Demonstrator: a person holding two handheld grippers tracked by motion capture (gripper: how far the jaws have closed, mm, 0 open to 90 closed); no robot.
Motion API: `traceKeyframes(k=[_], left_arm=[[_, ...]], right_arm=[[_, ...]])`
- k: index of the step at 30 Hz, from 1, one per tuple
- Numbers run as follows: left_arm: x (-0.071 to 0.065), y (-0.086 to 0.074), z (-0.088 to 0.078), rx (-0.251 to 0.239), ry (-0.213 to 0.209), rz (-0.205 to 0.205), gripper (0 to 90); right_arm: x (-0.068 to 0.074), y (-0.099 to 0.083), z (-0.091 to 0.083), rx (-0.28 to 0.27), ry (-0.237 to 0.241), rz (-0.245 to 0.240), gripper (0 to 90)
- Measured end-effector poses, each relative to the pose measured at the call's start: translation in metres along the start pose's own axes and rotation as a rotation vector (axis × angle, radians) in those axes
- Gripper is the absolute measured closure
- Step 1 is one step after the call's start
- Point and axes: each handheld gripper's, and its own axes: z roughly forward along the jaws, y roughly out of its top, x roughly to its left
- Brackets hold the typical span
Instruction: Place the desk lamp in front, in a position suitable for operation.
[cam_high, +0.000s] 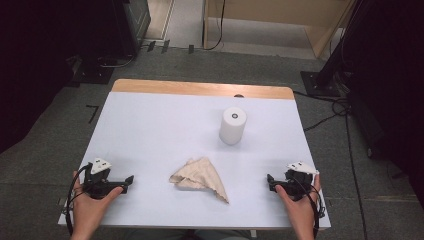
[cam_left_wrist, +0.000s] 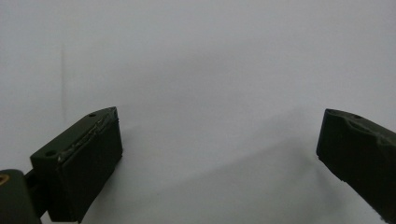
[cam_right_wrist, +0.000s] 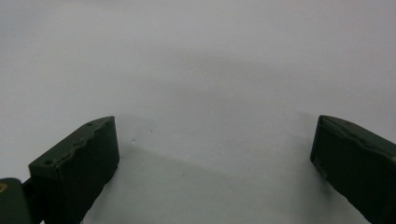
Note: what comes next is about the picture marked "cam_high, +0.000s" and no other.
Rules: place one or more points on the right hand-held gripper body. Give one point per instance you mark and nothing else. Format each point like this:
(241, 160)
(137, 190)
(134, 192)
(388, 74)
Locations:
(296, 180)

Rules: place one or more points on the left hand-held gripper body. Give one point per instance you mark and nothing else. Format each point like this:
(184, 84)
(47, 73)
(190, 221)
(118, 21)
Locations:
(98, 178)

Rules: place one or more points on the beige waffle cloth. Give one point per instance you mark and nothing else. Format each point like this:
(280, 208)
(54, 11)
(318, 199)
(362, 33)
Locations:
(200, 176)

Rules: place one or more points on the person's left hand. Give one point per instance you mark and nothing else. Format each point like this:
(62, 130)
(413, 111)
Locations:
(86, 210)

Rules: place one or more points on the black tape corner mark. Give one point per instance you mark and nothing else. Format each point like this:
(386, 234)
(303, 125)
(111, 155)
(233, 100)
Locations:
(94, 111)

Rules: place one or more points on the black flat stand base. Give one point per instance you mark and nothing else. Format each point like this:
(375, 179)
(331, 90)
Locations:
(93, 75)

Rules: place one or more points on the black metal stand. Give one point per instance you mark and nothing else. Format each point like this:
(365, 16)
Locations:
(328, 71)

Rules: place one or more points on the wooden table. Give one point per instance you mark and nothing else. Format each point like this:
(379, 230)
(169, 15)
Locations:
(200, 88)

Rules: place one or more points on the dark curtain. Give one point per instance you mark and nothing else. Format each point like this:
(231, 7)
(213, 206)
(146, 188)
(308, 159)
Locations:
(33, 66)
(393, 83)

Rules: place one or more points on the black cabinet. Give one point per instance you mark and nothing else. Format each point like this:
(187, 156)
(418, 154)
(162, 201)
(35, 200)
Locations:
(133, 26)

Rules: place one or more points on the light wooden shelf unit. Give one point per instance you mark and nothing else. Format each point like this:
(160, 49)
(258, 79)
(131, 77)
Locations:
(266, 10)

